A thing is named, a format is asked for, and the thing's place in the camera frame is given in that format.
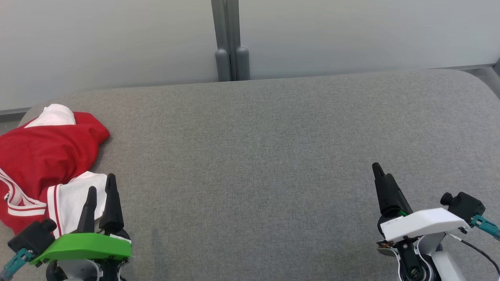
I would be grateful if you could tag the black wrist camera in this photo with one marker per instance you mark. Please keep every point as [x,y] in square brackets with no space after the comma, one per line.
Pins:
[465,205]
[33,236]

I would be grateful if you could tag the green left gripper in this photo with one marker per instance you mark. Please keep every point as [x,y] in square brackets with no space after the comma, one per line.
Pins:
[86,246]

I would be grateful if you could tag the red shirt with white band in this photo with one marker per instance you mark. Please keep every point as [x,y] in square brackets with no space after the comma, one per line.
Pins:
[47,152]

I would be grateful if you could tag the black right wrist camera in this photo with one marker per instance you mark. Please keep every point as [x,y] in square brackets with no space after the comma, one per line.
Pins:
[465,205]

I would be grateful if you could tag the grey double partition post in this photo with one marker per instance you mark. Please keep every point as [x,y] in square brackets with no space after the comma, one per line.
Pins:
[220,39]

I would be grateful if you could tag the grey partition base rail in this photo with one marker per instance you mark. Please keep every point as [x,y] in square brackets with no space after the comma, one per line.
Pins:
[11,112]
[480,67]

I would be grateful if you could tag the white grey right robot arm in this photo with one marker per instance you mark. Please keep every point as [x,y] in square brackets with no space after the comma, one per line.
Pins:
[441,265]

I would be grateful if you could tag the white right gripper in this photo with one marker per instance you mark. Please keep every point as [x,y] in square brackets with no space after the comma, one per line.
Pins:
[422,224]

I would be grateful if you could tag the red garment with striped trim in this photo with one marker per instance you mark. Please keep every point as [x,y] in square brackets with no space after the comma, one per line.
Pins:
[76,199]

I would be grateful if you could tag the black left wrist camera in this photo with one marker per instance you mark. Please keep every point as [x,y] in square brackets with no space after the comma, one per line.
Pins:
[33,236]

